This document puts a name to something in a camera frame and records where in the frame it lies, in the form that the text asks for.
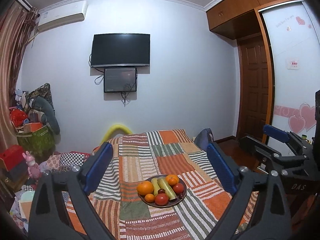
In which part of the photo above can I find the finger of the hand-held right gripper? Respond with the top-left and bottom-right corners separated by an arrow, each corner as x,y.
239,135 -> 309,173
262,124 -> 313,153

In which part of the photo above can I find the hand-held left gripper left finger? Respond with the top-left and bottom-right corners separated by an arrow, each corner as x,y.
29,141 -> 114,240

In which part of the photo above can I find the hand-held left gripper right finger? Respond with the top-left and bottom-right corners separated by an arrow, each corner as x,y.
205,141 -> 292,240

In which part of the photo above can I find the red tomato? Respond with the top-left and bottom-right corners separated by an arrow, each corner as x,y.
172,183 -> 185,195
154,193 -> 169,206

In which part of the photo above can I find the large plain orange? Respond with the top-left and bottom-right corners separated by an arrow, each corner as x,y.
137,180 -> 154,196

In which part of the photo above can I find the large orange with sticker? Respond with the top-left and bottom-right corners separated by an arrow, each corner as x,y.
165,174 -> 180,186

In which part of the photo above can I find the purple plate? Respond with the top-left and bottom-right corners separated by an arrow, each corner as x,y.
138,174 -> 187,208

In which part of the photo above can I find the yellow-green sugarcane piece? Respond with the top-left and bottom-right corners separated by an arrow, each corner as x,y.
151,177 -> 160,196
157,177 -> 177,201

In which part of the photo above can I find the black white checkered cloth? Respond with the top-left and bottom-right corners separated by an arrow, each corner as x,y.
60,151 -> 92,168

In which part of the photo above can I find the grey bag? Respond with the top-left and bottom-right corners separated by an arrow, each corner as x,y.
194,128 -> 214,147

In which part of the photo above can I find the yellow foam tube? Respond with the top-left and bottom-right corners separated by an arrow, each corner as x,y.
100,124 -> 133,145

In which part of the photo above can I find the brown wooden door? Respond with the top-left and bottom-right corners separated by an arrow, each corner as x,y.
236,34 -> 269,140

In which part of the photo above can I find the floral cloth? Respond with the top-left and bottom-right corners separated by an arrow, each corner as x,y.
40,152 -> 65,173

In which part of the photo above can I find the striped patchwork blanket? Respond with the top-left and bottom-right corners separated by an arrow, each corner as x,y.
65,129 -> 259,240

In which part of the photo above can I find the green storage box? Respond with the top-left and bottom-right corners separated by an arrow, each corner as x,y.
17,125 -> 55,153

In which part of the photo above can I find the pink plush rabbit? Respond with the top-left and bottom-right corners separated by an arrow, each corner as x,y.
22,151 -> 42,179

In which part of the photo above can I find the white door sign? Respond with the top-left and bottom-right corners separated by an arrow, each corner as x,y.
286,59 -> 301,70

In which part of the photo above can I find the orange box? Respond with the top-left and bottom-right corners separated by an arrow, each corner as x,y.
24,122 -> 43,133

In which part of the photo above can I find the pale teal box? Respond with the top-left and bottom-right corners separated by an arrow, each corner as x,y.
19,190 -> 35,202

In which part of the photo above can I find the red box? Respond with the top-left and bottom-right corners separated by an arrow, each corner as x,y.
0,145 -> 27,170

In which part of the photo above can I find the small black monitor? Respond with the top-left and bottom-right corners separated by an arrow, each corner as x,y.
104,67 -> 137,93

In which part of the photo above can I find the white sliding wardrobe door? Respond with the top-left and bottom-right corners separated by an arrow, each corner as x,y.
259,1 -> 320,143

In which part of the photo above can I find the red bag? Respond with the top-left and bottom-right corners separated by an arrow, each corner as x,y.
9,107 -> 28,127

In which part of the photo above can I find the patterned cushion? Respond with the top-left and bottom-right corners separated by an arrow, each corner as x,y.
26,83 -> 54,108

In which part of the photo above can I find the wooden overhead cabinet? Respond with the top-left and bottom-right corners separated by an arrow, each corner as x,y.
205,0 -> 304,40

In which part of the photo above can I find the striped red curtain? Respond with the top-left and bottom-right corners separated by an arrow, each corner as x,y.
0,0 -> 39,155

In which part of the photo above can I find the white air conditioner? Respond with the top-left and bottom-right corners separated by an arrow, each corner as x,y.
37,1 -> 88,32

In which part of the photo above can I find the wall-mounted black television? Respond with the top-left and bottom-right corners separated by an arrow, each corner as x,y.
90,33 -> 151,68

